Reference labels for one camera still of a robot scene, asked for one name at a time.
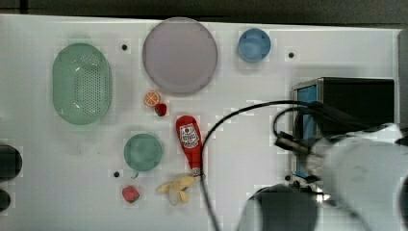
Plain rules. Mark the red ketchup bottle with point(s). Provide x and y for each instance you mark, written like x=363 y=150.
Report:
x=190 y=139

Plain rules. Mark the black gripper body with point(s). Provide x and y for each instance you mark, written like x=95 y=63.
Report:
x=298 y=147

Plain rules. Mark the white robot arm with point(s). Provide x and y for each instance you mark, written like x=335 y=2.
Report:
x=284 y=208

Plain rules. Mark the lilac round plate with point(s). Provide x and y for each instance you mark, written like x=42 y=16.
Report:
x=180 y=56

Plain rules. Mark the blue plastic cup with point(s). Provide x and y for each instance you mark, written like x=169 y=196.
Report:
x=254 y=45

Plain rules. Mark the green oval colander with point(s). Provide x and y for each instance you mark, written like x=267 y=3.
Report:
x=82 y=84

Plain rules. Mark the small toy strawberry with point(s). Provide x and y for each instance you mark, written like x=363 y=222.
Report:
x=160 y=109

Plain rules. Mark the toy orange slice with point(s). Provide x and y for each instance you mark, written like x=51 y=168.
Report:
x=152 y=98

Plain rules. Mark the green plastic mug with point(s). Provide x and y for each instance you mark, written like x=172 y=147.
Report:
x=142 y=153

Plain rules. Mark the pink toy strawberry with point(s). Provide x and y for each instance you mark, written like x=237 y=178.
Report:
x=130 y=194

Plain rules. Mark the toy peeled banana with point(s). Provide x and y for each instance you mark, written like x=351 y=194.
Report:
x=177 y=190

